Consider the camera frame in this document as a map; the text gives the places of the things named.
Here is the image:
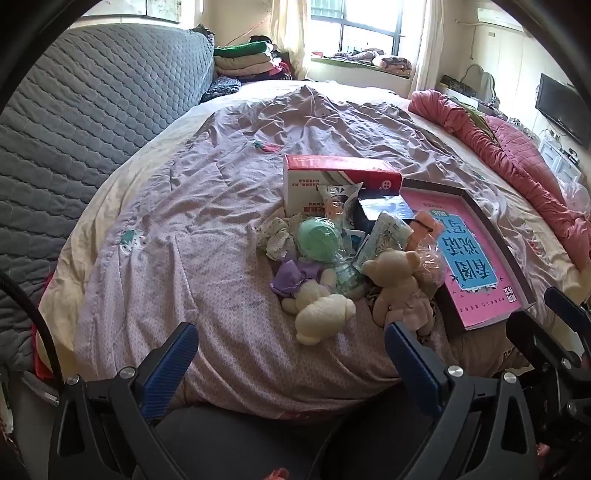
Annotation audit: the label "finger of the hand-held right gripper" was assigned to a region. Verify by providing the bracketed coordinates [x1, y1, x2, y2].
[505, 310, 583, 384]
[544, 286, 591, 334]

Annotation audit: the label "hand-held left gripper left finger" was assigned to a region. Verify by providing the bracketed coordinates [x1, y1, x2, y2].
[48, 322, 200, 480]

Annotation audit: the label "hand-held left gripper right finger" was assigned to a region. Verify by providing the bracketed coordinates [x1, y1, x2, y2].
[384, 322, 541, 480]

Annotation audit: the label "beige teddy with pink dress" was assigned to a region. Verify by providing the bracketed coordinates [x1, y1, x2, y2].
[361, 249, 437, 335]

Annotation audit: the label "cream teddy with purple bow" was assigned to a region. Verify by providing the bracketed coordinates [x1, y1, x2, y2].
[270, 258, 357, 344]

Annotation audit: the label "light green tissue pack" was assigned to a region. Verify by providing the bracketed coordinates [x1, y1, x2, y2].
[351, 212, 414, 273]

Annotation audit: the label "peach plush cloth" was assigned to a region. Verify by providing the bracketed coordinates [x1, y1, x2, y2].
[406, 210, 444, 250]

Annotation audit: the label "green ball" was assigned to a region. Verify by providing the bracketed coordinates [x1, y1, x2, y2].
[295, 217, 356, 264]

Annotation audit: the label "pink book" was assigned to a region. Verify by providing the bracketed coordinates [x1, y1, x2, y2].
[399, 178, 536, 335]
[404, 189, 529, 329]

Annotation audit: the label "mint green plastic pack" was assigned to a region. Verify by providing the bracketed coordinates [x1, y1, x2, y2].
[330, 265, 370, 300]

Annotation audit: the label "clear pink plastic bag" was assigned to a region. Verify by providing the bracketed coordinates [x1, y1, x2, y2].
[558, 178, 591, 208]

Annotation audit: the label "red cloth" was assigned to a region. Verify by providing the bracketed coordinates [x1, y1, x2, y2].
[30, 272, 61, 384]

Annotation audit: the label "blue and white packet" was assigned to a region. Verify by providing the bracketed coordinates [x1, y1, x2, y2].
[344, 226, 366, 254]

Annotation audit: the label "white drawer cabinet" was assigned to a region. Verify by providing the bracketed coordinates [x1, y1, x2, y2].
[538, 136, 583, 185]

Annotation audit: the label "small black box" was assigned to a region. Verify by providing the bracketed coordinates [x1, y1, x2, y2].
[358, 191, 415, 234]

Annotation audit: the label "lilac printed blanket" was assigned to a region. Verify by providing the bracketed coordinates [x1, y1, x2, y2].
[74, 85, 546, 416]

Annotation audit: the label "pink quilt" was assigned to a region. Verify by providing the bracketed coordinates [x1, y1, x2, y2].
[409, 89, 591, 273]

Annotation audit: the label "floral scrunchie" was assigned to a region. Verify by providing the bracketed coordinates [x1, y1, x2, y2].
[256, 216, 298, 259]

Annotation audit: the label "clear snack packet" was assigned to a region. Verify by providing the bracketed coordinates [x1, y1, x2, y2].
[318, 182, 363, 220]

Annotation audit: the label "olive green cloth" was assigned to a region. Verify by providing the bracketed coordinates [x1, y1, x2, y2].
[461, 102, 491, 131]

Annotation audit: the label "red and white carton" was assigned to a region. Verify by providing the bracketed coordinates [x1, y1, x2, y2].
[283, 154, 403, 217]

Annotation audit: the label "scalloped table mirror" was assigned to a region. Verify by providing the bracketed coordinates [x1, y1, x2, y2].
[464, 64, 497, 100]

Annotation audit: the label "black storage box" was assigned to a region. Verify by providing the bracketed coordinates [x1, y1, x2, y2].
[438, 74, 476, 97]

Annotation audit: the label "grey quilted headboard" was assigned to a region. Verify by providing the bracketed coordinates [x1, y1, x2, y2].
[0, 23, 215, 370]

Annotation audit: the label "dark floral pillow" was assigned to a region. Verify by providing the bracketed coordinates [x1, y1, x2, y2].
[201, 76, 242, 103]

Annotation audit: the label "cream curtain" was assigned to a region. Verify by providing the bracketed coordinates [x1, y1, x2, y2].
[409, 0, 446, 97]
[270, 0, 312, 79]

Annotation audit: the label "white air conditioner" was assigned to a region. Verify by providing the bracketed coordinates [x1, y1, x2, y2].
[475, 7, 525, 31]

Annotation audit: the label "green window sill mat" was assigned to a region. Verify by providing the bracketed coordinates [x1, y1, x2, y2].
[311, 55, 411, 79]

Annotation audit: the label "clothes on window sill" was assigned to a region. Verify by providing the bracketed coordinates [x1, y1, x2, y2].
[323, 48, 411, 72]

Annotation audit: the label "stack of folded blankets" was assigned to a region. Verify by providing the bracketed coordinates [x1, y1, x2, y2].
[213, 41, 296, 81]

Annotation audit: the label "window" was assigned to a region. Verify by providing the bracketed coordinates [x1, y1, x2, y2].
[310, 0, 430, 58]

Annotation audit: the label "black cable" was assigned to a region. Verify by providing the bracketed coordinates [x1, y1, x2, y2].
[0, 270, 63, 384]

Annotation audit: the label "black wall television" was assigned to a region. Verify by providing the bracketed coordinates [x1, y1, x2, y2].
[536, 73, 591, 148]

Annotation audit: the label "blossom wall painting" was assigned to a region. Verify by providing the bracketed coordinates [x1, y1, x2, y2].
[129, 0, 181, 21]

